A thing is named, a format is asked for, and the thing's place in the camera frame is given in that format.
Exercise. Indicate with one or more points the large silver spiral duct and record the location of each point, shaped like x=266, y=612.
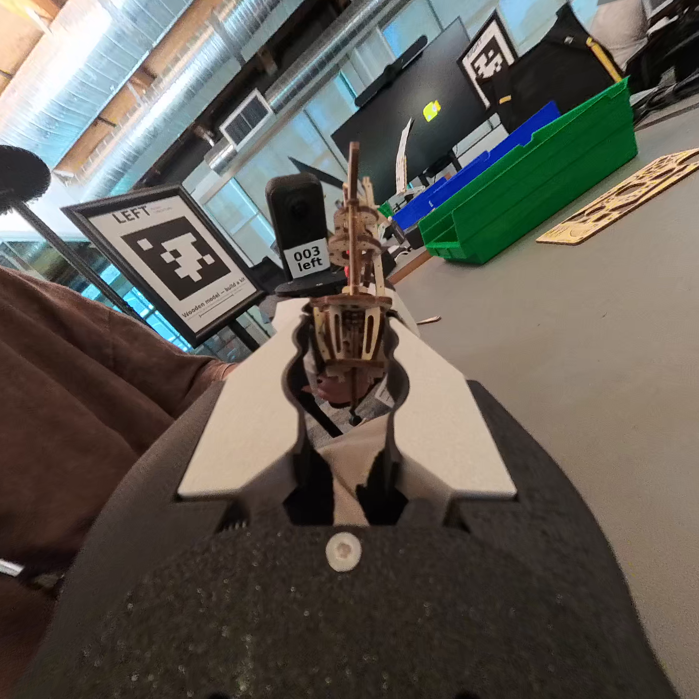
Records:
x=82, y=65
x=218, y=71

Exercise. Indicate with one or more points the person's left hand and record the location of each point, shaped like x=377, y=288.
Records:
x=330, y=392

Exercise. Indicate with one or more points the white paper strip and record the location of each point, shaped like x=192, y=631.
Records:
x=403, y=158

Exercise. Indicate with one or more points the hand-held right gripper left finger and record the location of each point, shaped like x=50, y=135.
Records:
x=240, y=437

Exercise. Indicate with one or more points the blue plastic bin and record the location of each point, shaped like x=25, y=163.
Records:
x=464, y=185

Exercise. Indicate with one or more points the laser-cut wooden parts sheet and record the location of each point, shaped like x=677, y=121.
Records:
x=628, y=196

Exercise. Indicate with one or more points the green plastic bin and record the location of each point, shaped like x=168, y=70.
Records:
x=546, y=185

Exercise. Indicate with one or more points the black monitor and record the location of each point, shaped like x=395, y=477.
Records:
x=382, y=136

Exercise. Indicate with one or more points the framed marker sign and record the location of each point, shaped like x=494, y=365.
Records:
x=489, y=60
x=164, y=256

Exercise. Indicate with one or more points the narrow silver duct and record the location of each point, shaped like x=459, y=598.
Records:
x=316, y=90

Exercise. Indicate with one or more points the yellow sticker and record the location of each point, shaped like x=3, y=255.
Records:
x=431, y=111

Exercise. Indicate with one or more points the black webcam bar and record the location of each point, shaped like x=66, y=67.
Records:
x=390, y=71

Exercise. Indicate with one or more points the black bag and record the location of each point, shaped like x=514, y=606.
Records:
x=551, y=71

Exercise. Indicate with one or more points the framed RIGHT marker sign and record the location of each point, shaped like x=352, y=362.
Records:
x=489, y=60

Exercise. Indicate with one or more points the black floor stand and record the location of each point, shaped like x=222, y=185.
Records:
x=22, y=175

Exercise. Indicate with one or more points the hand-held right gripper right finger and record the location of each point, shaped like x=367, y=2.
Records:
x=453, y=437

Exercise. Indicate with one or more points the red rubber band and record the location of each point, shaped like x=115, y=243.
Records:
x=347, y=267

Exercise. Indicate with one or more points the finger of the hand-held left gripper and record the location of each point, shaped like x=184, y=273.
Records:
x=401, y=323
x=285, y=314

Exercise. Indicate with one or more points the white air vent grille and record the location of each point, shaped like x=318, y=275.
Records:
x=247, y=117

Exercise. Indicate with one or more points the wooden mechanical model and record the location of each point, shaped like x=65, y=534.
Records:
x=349, y=327

